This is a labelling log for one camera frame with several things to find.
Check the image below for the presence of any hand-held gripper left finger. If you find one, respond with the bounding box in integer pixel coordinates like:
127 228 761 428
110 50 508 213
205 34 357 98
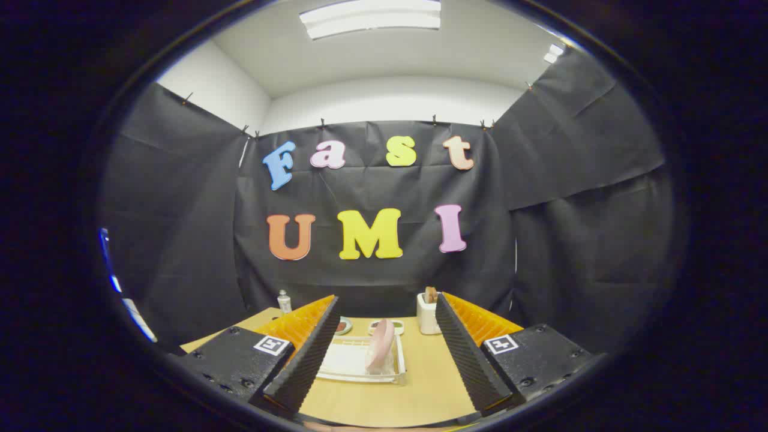
173 294 341 418

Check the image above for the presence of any white toaster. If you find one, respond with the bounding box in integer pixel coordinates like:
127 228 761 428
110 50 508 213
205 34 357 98
416 292 443 335

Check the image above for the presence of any pink plate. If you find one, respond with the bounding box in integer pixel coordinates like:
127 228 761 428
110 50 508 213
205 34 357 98
365 319 396 374

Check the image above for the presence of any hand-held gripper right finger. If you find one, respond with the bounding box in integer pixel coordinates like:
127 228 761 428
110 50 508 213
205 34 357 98
436 292 593 417

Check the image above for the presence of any white dish rack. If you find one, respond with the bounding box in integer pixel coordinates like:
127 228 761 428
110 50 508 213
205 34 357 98
316 336 407 385

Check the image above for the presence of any long ceiling light panel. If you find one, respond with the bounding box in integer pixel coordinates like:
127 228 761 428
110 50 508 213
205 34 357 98
299 0 442 41

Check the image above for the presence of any black backdrop cloth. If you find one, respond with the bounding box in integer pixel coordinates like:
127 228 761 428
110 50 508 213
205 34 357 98
99 45 676 361

